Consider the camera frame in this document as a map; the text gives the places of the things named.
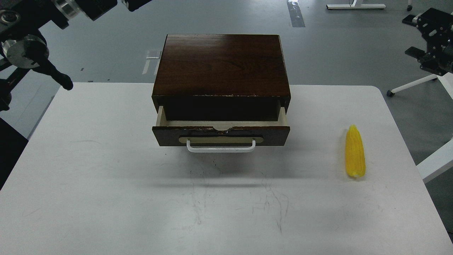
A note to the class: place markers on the wooden drawer with white handle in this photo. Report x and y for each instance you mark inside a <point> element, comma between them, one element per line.
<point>220,136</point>

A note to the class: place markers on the white chair base leg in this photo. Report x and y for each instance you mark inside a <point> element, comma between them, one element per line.
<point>392,92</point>

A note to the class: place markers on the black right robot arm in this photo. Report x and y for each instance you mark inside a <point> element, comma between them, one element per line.
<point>435,27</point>

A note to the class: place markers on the white desk leg base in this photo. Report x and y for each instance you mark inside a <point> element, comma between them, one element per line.
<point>355,5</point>

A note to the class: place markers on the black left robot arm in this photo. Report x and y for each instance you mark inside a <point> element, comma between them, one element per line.
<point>24,47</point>

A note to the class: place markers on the dark wooden drawer cabinet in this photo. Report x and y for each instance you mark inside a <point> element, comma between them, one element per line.
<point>222,77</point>

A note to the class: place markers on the white side table edge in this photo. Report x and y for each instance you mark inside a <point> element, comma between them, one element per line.
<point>437,163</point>

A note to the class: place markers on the yellow corn cob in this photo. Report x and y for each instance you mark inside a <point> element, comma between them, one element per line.
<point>355,163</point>

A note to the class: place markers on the grey floor tape strip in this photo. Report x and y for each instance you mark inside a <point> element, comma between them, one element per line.
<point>295,14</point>

